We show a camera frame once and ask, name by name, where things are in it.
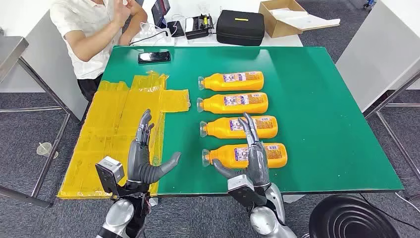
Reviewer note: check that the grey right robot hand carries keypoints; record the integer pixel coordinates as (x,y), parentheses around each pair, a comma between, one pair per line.
(257,164)

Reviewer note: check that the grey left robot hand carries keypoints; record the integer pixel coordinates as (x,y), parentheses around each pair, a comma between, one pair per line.
(139,164)

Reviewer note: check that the person's right hand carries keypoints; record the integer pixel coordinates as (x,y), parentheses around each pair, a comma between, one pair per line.
(120,13)

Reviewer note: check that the orange detergent bottle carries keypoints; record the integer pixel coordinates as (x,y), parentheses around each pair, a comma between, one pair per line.
(229,109)
(229,85)
(220,131)
(223,155)

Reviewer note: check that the person's left forearm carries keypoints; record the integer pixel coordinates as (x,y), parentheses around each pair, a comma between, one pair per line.
(136,26)

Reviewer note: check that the person's right forearm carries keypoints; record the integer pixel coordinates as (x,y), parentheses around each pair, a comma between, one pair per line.
(95,42)

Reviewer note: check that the person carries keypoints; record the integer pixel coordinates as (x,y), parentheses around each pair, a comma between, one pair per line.
(88,29)

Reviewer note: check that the dark tablet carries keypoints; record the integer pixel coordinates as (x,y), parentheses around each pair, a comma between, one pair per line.
(160,11)

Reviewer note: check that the white power strip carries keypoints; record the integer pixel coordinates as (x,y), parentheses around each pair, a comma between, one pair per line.
(157,42)

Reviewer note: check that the black smartphone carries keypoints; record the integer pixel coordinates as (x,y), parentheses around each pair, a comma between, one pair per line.
(154,57)

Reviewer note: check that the yellow tape mat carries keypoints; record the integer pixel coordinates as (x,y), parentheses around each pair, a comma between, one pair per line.
(105,115)

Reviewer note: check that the black label printer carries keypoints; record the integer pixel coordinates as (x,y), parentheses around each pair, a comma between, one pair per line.
(197,31)

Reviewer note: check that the white desk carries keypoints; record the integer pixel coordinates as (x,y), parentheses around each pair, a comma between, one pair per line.
(377,49)
(49,65)

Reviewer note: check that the clear plastic cup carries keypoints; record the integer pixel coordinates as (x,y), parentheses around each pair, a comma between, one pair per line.
(44,149)

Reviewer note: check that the black round stool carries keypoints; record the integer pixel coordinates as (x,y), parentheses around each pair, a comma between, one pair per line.
(347,220)

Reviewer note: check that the steel table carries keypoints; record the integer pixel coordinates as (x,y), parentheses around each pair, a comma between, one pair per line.
(10,52)

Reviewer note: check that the black carrying case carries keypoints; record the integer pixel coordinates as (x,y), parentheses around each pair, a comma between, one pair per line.
(239,31)

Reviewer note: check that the white table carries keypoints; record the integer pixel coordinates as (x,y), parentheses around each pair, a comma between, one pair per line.
(282,42)

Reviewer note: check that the cardboard box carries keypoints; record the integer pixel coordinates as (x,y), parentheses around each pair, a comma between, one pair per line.
(279,29)

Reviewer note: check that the white sheet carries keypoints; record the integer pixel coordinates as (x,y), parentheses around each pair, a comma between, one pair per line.
(305,21)

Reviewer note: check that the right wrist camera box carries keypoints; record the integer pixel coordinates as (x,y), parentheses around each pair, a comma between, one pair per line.
(244,190)

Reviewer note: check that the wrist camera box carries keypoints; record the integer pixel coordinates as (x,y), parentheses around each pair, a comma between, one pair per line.
(110,170)
(244,190)

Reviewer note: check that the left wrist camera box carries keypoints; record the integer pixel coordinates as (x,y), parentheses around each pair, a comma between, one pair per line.
(110,170)

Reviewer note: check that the steel table frame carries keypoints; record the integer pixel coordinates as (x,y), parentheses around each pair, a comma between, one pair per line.
(390,98)

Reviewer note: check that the blue wheeled frame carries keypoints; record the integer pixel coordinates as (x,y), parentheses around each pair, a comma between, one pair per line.
(369,4)

